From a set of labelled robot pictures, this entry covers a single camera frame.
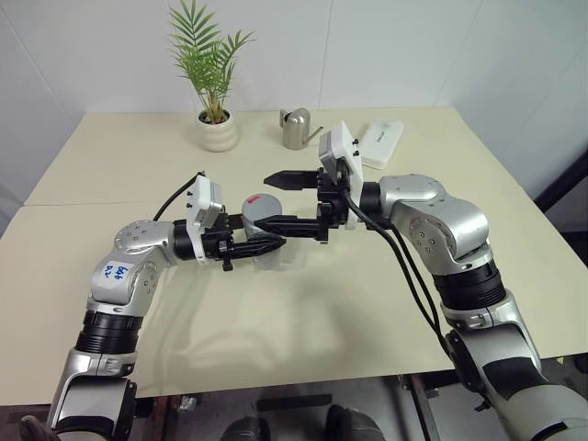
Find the white handwritten sticker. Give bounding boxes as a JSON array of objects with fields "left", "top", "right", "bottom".
[{"left": 101, "top": 261, "right": 133, "bottom": 288}]

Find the white flat box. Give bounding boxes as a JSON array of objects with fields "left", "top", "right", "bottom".
[{"left": 358, "top": 118, "right": 406, "bottom": 172}]

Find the clear plastic jar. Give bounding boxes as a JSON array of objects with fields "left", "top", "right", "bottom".
[{"left": 247, "top": 228, "right": 285, "bottom": 271}]

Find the silver metal watering can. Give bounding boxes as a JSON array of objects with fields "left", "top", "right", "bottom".
[{"left": 278, "top": 107, "right": 325, "bottom": 151}]

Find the brown rounded shape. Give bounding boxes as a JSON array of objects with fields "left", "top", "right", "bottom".
[{"left": 17, "top": 414, "right": 57, "bottom": 441}]

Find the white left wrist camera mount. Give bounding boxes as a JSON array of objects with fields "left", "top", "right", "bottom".
[{"left": 187, "top": 172, "right": 227, "bottom": 266}]

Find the black furniture edge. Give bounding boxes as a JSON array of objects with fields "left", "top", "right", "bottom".
[{"left": 532, "top": 149, "right": 588, "bottom": 227}]

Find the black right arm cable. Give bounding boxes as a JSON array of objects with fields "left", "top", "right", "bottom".
[
  {"left": 337, "top": 172, "right": 457, "bottom": 365},
  {"left": 362, "top": 215, "right": 461, "bottom": 351}
]

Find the dark rounded shape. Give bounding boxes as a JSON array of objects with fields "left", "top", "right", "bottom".
[
  {"left": 322, "top": 404, "right": 386, "bottom": 441},
  {"left": 221, "top": 414, "right": 273, "bottom": 441}
]

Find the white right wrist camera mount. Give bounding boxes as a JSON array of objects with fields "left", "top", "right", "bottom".
[{"left": 318, "top": 120, "right": 368, "bottom": 230}]

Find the cream ribbed plant pot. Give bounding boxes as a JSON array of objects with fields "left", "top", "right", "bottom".
[{"left": 197, "top": 108, "right": 239, "bottom": 153}]

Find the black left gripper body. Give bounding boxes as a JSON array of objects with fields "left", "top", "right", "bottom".
[{"left": 203, "top": 212, "right": 238, "bottom": 274}]

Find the dark metal table frame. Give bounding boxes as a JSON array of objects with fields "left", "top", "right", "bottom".
[{"left": 396, "top": 369, "right": 466, "bottom": 441}]

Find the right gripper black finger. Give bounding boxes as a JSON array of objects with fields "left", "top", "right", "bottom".
[
  {"left": 263, "top": 170, "right": 321, "bottom": 192},
  {"left": 254, "top": 214, "right": 322, "bottom": 241}
]

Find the green palm plant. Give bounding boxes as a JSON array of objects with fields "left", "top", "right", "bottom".
[{"left": 168, "top": 0, "right": 256, "bottom": 125}]

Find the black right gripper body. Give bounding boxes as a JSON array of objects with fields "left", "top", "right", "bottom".
[{"left": 314, "top": 166, "right": 354, "bottom": 246}]

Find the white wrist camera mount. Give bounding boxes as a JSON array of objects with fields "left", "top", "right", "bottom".
[
  {"left": 318, "top": 120, "right": 368, "bottom": 230},
  {"left": 187, "top": 172, "right": 227, "bottom": 266}
]

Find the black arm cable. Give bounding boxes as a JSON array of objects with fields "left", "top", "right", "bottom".
[
  {"left": 337, "top": 172, "right": 457, "bottom": 365},
  {"left": 153, "top": 173, "right": 204, "bottom": 222},
  {"left": 362, "top": 215, "right": 461, "bottom": 351}
]

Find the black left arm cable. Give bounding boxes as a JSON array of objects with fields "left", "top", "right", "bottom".
[{"left": 153, "top": 173, "right": 204, "bottom": 222}]

